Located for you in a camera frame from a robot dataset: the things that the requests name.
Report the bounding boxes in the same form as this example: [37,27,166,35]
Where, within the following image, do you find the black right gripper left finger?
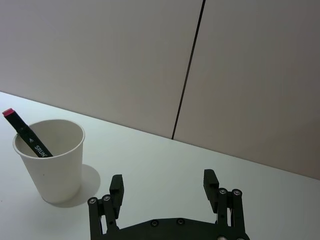
[87,174,125,236]

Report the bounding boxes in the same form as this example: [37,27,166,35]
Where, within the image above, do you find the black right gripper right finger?
[203,169,248,230]

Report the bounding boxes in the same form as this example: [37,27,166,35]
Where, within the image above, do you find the white paper cup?
[12,119,86,204]

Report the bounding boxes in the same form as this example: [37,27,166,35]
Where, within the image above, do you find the black marker with red cap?
[2,108,54,158]

